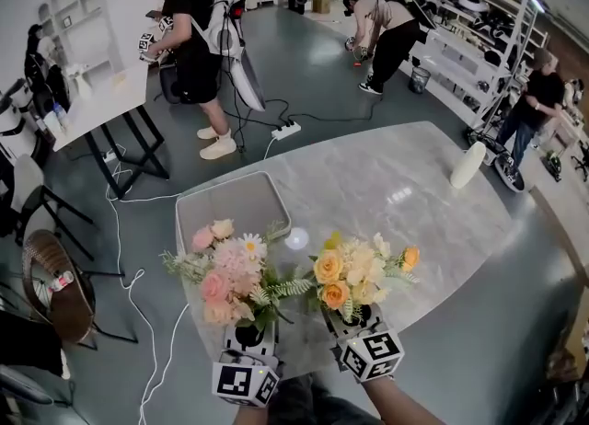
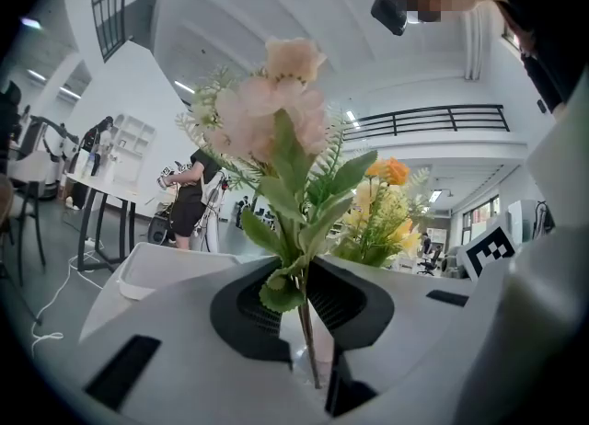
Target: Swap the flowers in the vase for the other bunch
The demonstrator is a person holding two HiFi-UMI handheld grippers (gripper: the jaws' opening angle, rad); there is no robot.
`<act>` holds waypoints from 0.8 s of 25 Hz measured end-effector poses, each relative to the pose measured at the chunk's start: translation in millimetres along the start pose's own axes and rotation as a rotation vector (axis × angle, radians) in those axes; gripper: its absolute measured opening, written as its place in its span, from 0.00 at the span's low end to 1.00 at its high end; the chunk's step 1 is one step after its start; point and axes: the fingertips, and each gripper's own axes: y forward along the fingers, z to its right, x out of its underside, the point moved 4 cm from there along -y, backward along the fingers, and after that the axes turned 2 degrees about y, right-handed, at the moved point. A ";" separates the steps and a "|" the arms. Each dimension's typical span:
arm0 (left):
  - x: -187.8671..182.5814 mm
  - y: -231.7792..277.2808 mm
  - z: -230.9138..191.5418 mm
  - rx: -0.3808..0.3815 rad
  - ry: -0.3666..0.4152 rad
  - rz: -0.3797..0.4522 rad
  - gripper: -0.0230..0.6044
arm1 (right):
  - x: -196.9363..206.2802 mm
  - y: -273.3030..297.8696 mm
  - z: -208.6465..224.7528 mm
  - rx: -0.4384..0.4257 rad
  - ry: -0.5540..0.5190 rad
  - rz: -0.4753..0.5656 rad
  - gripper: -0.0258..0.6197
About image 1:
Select white rectangular tray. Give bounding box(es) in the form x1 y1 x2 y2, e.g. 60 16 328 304
174 171 293 254

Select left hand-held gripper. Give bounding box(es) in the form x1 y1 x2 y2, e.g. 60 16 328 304
211 321 282 409

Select white harness backpack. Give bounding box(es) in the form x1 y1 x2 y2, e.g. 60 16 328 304
192 0 268 114

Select red label plastic bottle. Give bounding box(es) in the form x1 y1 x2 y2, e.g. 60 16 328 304
48 270 75 293

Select green black helmet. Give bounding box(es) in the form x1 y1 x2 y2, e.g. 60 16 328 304
542 150 563 183

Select pink flower bouquet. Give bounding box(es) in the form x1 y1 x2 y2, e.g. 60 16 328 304
159 219 314 332

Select black power cable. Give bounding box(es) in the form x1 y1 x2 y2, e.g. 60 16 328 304
225 91 383 153

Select person's right forearm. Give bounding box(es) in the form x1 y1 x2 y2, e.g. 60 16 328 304
363 376 445 425

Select brown wicker chair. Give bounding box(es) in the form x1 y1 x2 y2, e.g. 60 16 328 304
21 228 139 350

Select person's dark trousers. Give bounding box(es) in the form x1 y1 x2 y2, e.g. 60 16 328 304
269 372 383 425

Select white capsule backpack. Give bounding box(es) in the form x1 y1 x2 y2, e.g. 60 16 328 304
494 151 525 193

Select black capsule backpack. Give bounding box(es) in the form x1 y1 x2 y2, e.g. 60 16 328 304
367 0 438 31

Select tall white ribbed vase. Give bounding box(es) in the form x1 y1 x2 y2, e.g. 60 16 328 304
449 141 488 189

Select yellow orange flower bouquet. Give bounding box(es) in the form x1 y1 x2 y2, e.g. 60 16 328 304
306 231 421 323

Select long white cable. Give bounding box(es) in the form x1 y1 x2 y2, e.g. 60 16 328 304
106 142 191 425

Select white backpack black straps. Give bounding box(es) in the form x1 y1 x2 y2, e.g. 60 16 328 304
0 77 38 148

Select white table black legs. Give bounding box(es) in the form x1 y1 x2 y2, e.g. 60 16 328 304
52 62 170 201

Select white metal shelving rack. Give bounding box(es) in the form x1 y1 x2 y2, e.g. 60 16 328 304
386 0 549 130

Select small pink vase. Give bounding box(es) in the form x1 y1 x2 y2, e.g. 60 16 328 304
283 226 310 250

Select grey marble table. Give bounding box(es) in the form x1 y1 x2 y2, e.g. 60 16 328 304
174 121 514 376

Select black mesh wastebasket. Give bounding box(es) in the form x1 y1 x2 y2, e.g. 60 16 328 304
408 66 432 95

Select black office chair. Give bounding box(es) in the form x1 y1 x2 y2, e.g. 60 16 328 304
570 142 589 183

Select person's left forearm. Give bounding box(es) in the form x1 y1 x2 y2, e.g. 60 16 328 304
234 404 272 425

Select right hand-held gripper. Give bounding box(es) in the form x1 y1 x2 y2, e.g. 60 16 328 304
321 303 405 383

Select white wall niche shelf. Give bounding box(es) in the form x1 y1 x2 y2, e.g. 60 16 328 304
38 0 125 88

